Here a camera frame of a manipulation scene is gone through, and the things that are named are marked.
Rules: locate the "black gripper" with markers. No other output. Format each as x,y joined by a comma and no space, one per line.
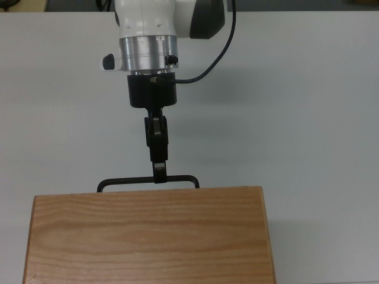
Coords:
139,91

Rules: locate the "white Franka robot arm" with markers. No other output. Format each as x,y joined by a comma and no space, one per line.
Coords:
142,17

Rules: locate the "wooden two-drawer cabinet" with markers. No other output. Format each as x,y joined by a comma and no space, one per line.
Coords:
148,236

